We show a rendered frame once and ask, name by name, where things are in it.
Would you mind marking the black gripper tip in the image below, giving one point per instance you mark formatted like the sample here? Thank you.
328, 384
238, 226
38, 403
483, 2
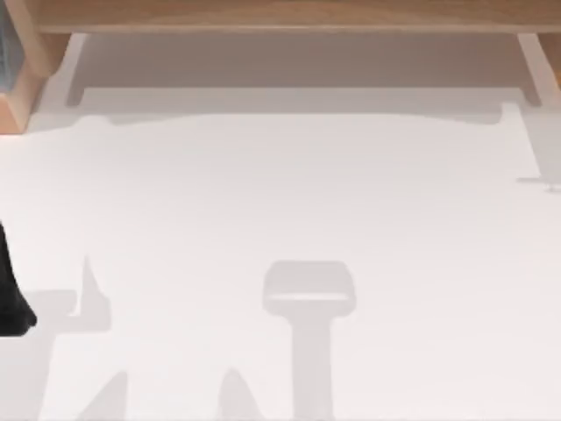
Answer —
11, 298

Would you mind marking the pale wooden drawer front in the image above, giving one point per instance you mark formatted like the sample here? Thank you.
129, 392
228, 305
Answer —
280, 15

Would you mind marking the wooden cupboard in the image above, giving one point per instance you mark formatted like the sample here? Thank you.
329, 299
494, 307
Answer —
30, 57

